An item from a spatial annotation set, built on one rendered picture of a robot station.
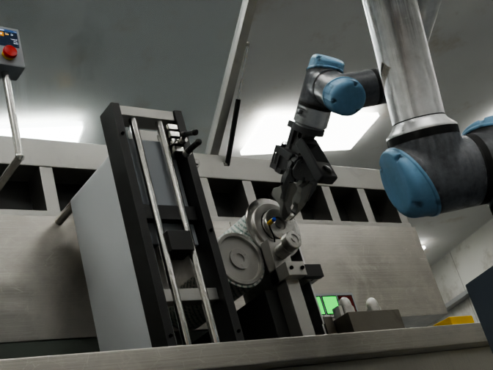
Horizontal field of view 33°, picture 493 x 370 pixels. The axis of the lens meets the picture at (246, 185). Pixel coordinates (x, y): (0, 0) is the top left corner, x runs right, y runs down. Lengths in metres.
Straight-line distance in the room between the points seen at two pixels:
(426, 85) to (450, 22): 5.84
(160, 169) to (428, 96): 0.56
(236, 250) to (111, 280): 0.27
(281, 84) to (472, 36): 1.70
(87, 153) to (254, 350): 0.98
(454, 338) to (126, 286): 0.64
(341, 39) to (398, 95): 5.45
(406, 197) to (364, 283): 1.17
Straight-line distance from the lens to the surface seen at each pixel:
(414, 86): 1.35
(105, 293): 1.77
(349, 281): 2.44
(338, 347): 1.41
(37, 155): 2.07
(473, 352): 1.70
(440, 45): 7.42
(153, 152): 1.64
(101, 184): 1.79
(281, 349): 1.33
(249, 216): 1.83
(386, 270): 2.57
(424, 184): 1.30
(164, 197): 1.60
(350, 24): 6.66
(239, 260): 1.76
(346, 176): 2.66
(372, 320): 1.88
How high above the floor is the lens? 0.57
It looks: 25 degrees up
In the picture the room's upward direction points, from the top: 17 degrees counter-clockwise
